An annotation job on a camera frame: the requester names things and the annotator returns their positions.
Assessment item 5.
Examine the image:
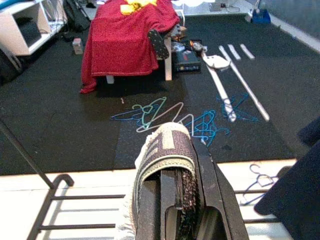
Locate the black equipment box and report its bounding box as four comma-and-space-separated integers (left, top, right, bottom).
174, 51, 202, 74

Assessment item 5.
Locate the black tripod bag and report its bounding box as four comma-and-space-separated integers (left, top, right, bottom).
62, 0, 91, 34

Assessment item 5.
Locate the white plastic shell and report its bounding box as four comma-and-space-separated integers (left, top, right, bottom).
201, 53, 231, 70

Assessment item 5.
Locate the black studded sole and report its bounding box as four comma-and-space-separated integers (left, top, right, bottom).
147, 29, 171, 60

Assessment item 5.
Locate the blue box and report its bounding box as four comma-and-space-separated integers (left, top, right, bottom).
250, 8, 273, 25

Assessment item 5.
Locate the red flag cloth yellow star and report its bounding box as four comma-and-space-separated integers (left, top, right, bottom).
79, 0, 181, 95

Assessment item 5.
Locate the navy shirt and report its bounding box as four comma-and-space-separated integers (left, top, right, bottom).
253, 116, 320, 240

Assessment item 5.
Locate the mint green wire hanger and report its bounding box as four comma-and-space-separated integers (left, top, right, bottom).
131, 96, 168, 128

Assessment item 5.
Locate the small blue wire hanger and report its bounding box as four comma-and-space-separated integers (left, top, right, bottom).
239, 163, 280, 206

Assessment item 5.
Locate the black clothes rack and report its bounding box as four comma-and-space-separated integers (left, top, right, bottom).
0, 119, 286, 240

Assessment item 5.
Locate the long white strip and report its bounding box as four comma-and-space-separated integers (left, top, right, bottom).
204, 58, 238, 123
228, 59, 271, 123

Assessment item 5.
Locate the grey shorts patterned waistband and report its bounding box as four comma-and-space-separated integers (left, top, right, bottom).
117, 121, 199, 240

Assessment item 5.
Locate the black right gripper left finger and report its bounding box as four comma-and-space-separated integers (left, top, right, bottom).
134, 169, 201, 240

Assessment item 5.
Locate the white wire hanger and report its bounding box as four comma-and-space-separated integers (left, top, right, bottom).
136, 101, 195, 138

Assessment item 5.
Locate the short white strip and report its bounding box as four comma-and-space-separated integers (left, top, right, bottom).
227, 43, 242, 61
239, 43, 256, 60
218, 44, 233, 62

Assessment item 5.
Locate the black floor mat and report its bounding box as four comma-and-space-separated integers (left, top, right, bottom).
0, 13, 320, 176

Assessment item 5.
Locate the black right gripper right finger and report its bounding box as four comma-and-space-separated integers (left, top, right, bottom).
193, 143, 251, 240

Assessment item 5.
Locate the white shelf unit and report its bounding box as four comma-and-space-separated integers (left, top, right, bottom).
0, 0, 69, 56

